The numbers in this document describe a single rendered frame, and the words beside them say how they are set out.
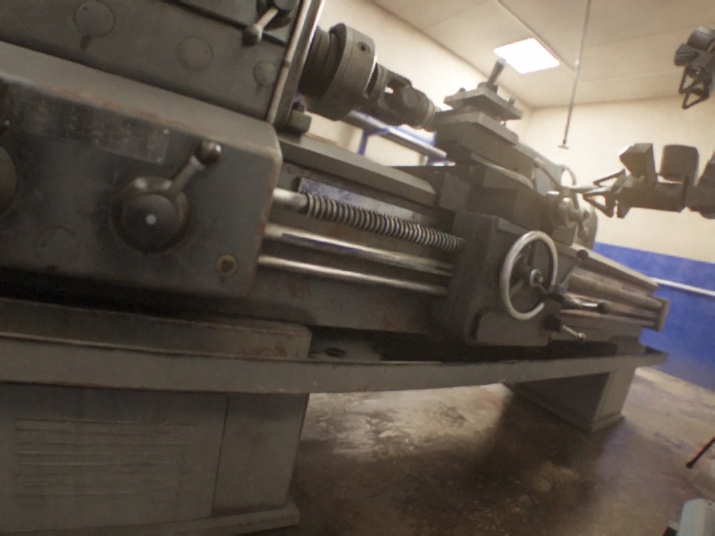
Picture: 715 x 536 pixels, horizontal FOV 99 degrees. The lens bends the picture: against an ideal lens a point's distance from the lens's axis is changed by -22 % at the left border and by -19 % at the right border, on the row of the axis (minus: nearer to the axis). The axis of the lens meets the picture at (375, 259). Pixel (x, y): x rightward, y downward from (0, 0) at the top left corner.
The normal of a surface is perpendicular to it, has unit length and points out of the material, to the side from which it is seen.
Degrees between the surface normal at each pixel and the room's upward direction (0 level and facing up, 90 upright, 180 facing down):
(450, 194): 90
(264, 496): 90
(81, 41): 90
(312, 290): 90
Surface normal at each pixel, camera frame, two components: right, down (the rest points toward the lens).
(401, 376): 0.52, 0.19
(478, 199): -0.82, -0.17
